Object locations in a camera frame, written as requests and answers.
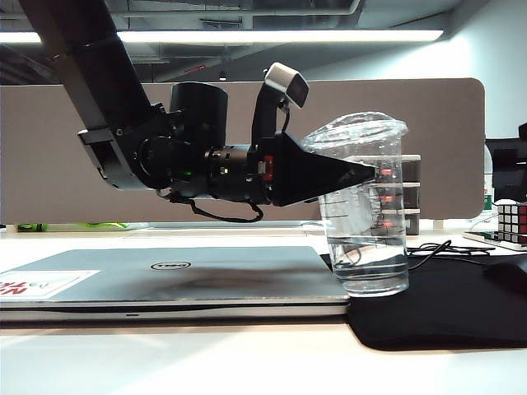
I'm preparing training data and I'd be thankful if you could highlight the white wrist camera with mount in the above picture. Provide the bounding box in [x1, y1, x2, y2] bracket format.
[251, 62, 310, 149]

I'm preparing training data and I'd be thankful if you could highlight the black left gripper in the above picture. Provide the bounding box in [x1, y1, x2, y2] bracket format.
[204, 131, 379, 207]

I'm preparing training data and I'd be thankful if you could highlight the brown desk divider panel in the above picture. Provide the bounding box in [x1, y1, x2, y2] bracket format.
[0, 77, 486, 225]

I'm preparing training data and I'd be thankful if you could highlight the white cable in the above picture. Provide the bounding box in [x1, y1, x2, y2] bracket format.
[468, 211, 499, 228]

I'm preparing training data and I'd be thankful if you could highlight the bright green object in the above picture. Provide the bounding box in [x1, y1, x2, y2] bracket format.
[76, 221, 129, 233]

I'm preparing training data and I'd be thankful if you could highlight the clear bottle with green label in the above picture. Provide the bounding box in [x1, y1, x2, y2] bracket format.
[482, 143, 497, 215]

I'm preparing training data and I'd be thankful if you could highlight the black monitor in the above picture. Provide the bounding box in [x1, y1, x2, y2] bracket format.
[485, 137, 527, 205]

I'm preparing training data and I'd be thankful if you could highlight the white flat device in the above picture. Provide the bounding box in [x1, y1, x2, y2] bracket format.
[461, 230, 527, 252]

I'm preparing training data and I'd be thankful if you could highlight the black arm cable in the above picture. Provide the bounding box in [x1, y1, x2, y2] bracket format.
[167, 192, 264, 224]

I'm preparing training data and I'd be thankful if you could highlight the black mouse cable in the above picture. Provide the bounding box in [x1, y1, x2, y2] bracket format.
[405, 240, 497, 272]

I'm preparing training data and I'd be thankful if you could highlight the Rubik's cube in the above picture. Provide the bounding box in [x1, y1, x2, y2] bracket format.
[496, 202, 527, 248]

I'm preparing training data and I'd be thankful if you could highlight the white three-drawer desk organizer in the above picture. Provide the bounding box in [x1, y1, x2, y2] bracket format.
[401, 154, 422, 239]

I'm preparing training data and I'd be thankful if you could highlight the silver Dell laptop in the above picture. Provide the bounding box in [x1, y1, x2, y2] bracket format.
[0, 245, 351, 324]

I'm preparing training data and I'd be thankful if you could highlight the clear plastic Starbucks cup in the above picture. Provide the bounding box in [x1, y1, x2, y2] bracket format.
[302, 110, 409, 298]

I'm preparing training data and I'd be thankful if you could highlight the black mouse pad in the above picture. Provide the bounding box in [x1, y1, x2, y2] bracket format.
[319, 253, 527, 353]

